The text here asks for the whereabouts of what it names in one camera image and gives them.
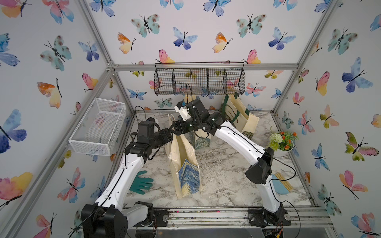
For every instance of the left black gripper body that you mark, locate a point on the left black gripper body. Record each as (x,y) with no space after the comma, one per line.
(160,139)

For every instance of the blue handled canvas tote bag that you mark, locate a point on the blue handled canvas tote bag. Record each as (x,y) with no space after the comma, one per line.
(198,139)

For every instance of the black wire wall basket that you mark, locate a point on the black wire wall basket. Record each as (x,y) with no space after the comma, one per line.
(199,78)

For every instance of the white mesh wall basket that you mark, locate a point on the white mesh wall basket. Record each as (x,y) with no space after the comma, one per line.
(99,127)

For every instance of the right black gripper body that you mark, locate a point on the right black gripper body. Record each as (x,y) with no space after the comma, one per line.
(185,126)

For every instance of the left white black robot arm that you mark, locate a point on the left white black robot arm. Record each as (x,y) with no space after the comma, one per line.
(105,218)

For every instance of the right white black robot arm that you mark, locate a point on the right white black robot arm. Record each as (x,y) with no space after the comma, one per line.
(259,172)

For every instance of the starry night canvas tote bag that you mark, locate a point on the starry night canvas tote bag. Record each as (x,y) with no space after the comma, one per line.
(184,167)

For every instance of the green handled canvas tote bag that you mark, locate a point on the green handled canvas tote bag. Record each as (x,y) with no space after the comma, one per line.
(233,110)

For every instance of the potted artificial flower plant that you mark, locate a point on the potted artificial flower plant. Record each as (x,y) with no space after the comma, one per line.
(283,141)

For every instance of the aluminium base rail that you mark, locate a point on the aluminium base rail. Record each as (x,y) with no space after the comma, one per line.
(235,217)

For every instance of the green rubber glove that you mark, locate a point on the green rubber glove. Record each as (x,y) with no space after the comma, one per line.
(141,184)

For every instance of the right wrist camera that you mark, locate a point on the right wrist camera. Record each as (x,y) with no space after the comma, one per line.
(183,111)

